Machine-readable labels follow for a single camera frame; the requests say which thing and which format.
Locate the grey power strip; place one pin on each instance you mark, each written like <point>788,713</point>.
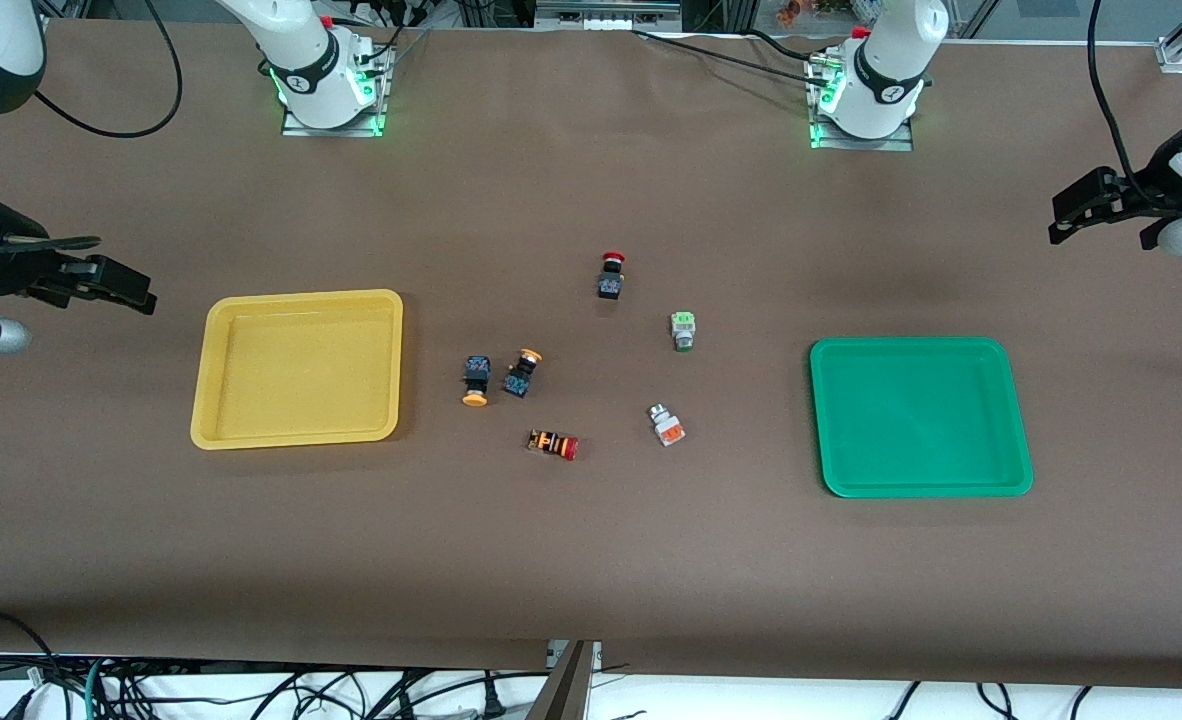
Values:
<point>606,17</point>

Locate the wide yellow cap push button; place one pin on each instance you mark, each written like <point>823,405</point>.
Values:
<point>475,381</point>

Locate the metal corner bracket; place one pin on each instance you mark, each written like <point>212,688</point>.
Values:
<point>1175,52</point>

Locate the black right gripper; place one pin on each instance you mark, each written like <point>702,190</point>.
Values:
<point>13,268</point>

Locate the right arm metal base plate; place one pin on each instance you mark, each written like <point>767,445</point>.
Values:
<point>296,127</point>

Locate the red mushroom button black body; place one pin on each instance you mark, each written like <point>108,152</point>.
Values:
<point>611,278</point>

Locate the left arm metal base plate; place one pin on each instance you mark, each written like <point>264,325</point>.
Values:
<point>901,143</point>

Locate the yellow plastic tray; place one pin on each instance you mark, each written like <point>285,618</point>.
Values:
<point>296,375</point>

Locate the grey support beam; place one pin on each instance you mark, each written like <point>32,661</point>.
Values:
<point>563,695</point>

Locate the orange block white push button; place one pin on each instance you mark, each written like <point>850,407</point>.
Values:
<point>666,425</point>

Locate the small yellow cap push button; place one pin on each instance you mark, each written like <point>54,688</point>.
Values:
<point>523,371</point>

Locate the brown table cover sheet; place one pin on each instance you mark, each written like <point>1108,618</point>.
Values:
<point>591,560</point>

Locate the green plastic tray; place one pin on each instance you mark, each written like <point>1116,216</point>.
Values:
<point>916,420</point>

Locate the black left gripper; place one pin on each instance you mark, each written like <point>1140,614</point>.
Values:
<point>1148,195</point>

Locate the green block white push button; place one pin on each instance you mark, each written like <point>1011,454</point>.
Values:
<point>683,330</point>

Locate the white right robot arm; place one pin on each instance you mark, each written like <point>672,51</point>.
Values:
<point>301,60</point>

